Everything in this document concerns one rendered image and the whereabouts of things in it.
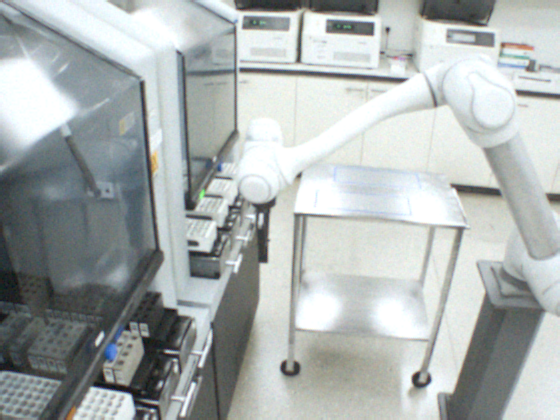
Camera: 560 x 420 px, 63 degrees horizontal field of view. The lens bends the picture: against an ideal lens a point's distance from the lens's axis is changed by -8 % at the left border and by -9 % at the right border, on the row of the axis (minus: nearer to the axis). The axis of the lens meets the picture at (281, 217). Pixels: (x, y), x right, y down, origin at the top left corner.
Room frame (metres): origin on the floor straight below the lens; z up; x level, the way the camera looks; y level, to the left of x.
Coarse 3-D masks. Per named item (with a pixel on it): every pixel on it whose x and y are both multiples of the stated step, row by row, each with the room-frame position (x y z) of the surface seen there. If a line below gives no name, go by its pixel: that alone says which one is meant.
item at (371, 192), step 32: (320, 192) 1.66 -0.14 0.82; (352, 192) 1.67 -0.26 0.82; (384, 192) 1.68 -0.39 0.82; (416, 192) 1.69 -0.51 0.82; (448, 192) 1.70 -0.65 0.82; (416, 224) 1.46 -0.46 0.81; (448, 224) 1.45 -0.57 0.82; (320, 288) 1.79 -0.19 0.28; (352, 288) 1.80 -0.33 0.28; (384, 288) 1.80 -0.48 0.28; (416, 288) 1.80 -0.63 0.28; (448, 288) 1.44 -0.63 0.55; (320, 320) 1.57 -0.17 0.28; (352, 320) 1.58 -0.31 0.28; (384, 320) 1.58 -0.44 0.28; (416, 320) 1.58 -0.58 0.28; (288, 352) 1.51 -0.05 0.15; (416, 384) 1.45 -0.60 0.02
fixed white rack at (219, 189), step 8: (184, 176) 1.67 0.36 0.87; (184, 184) 1.61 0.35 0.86; (216, 184) 1.61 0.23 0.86; (224, 184) 1.62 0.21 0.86; (232, 184) 1.62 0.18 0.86; (184, 192) 1.64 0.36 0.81; (208, 192) 1.56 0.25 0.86; (216, 192) 1.55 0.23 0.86; (224, 192) 1.55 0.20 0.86; (232, 192) 1.56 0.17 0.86; (232, 200) 1.56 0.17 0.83
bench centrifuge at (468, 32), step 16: (432, 0) 3.82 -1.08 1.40; (448, 0) 3.80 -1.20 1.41; (464, 0) 3.77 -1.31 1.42; (480, 0) 3.73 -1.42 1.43; (496, 0) 3.66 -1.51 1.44; (416, 16) 4.00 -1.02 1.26; (432, 16) 3.97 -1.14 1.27; (448, 16) 3.95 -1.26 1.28; (464, 16) 3.93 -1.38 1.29; (480, 16) 3.90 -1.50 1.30; (416, 32) 3.89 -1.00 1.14; (432, 32) 3.50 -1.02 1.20; (448, 32) 3.49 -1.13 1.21; (464, 32) 3.48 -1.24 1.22; (480, 32) 3.47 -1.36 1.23; (496, 32) 3.47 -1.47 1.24; (416, 48) 3.78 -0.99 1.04; (432, 48) 3.46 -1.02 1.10; (448, 48) 3.44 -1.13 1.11; (464, 48) 3.43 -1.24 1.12; (480, 48) 3.42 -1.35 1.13; (496, 48) 3.41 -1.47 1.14; (416, 64) 3.65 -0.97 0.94; (432, 64) 3.46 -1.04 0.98
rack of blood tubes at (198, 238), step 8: (192, 224) 1.33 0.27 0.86; (200, 224) 1.32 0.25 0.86; (208, 224) 1.32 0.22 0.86; (192, 232) 1.27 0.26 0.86; (200, 232) 1.28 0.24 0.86; (208, 232) 1.27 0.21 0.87; (192, 240) 1.25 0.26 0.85; (200, 240) 1.24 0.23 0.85; (208, 240) 1.25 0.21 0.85; (192, 248) 1.25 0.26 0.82; (200, 248) 1.25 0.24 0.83; (208, 248) 1.25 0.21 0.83
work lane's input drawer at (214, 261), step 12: (216, 240) 1.30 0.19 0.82; (228, 240) 1.33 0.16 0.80; (192, 252) 1.24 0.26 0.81; (204, 252) 1.24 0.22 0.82; (216, 252) 1.24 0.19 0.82; (228, 252) 1.33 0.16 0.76; (192, 264) 1.23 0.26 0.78; (204, 264) 1.23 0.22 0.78; (216, 264) 1.22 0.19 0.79; (228, 264) 1.28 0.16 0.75
